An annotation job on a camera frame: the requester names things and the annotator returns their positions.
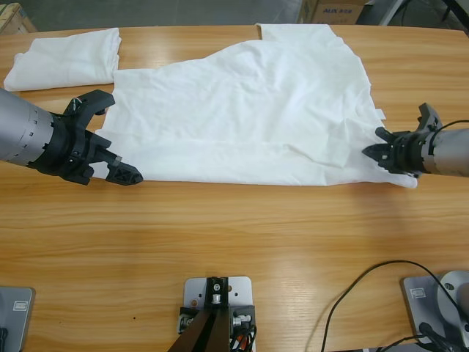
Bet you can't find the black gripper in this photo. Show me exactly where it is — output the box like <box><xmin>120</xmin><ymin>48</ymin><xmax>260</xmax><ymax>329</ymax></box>
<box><xmin>35</xmin><ymin>109</ymin><xmax>144</xmax><ymax>187</ymax></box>
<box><xmin>361</xmin><ymin>127</ymin><xmax>436</xmax><ymax>180</ymax></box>

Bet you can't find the white t-shirt with black logo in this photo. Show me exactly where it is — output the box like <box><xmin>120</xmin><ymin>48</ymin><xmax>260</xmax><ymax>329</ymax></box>
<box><xmin>94</xmin><ymin>22</ymin><xmax>419</xmax><ymax>190</ymax></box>

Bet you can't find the folded plain white t-shirt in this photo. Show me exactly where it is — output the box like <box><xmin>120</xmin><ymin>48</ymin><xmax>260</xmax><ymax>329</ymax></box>
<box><xmin>3</xmin><ymin>27</ymin><xmax>122</xmax><ymax>92</ymax></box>

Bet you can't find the cardboard box with blue print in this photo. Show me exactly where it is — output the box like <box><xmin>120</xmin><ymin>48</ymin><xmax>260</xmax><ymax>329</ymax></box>
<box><xmin>297</xmin><ymin>0</ymin><xmax>368</xmax><ymax>26</ymax></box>

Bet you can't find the black tripod leg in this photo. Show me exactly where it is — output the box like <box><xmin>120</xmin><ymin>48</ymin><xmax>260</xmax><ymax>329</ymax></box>
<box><xmin>441</xmin><ymin>0</ymin><xmax>469</xmax><ymax>37</ymax></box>

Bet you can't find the white mounting plate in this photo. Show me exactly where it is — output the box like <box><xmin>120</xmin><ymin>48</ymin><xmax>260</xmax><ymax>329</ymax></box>
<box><xmin>182</xmin><ymin>276</ymin><xmax>254</xmax><ymax>323</ymax></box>

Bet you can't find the wooden crate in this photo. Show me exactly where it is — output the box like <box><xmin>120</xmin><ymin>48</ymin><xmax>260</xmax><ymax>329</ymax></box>
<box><xmin>0</xmin><ymin>2</ymin><xmax>38</xmax><ymax>36</ymax></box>

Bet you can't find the thin black wrist camera cable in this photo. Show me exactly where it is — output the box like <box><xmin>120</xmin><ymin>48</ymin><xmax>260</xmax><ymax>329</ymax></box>
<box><xmin>435</xmin><ymin>119</ymin><xmax>469</xmax><ymax>132</ymax></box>

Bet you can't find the long black cable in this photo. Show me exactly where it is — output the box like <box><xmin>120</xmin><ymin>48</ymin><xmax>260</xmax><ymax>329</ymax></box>
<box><xmin>321</xmin><ymin>260</ymin><xmax>469</xmax><ymax>352</ymax></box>

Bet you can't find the white metal frame bar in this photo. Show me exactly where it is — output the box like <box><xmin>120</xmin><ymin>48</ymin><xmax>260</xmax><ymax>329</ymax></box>
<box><xmin>379</xmin><ymin>0</ymin><xmax>407</xmax><ymax>26</ymax></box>

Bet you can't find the black base power cable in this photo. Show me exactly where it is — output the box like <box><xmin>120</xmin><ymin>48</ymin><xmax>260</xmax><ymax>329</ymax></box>
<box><xmin>373</xmin><ymin>321</ymin><xmax>469</xmax><ymax>352</ymax></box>

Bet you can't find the black and orange cable bundle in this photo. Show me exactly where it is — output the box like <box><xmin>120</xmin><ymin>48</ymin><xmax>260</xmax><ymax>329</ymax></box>
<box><xmin>229</xmin><ymin>322</ymin><xmax>259</xmax><ymax>352</ymax></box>

